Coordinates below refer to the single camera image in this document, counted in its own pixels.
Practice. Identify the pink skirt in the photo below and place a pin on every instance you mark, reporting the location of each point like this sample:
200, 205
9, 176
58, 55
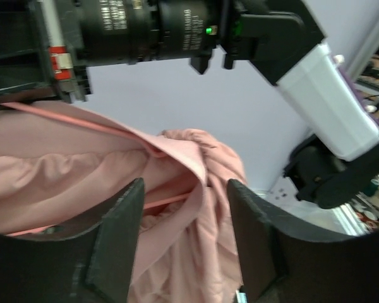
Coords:
51, 171

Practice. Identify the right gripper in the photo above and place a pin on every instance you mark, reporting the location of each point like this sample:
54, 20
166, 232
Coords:
41, 52

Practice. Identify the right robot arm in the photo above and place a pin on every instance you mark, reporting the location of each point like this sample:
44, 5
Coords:
283, 41

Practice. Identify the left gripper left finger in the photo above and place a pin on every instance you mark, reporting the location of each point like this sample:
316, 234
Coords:
88, 258

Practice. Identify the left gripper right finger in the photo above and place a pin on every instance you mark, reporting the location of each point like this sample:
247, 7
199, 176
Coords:
286, 259

